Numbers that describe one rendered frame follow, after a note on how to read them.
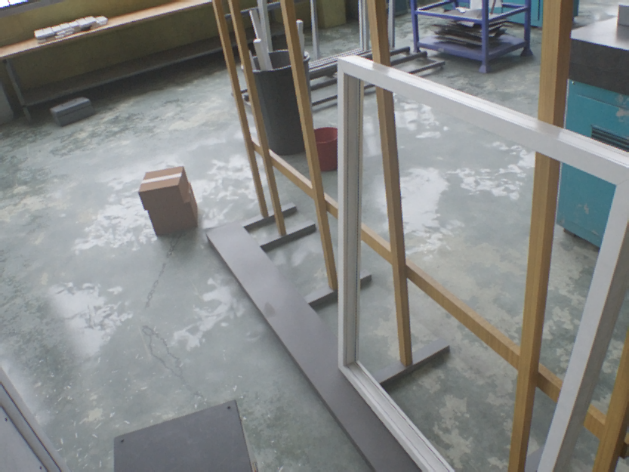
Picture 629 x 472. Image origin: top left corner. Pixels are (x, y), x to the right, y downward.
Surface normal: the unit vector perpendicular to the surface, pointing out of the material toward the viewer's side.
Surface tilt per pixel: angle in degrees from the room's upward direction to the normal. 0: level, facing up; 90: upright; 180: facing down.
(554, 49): 90
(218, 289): 0
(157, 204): 90
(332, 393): 0
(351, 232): 90
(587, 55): 90
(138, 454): 0
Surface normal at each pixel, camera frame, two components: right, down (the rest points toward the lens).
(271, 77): -0.07, 0.60
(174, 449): -0.15, -0.84
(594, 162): -0.89, 0.24
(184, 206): 0.19, 0.50
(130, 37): 0.47, 0.41
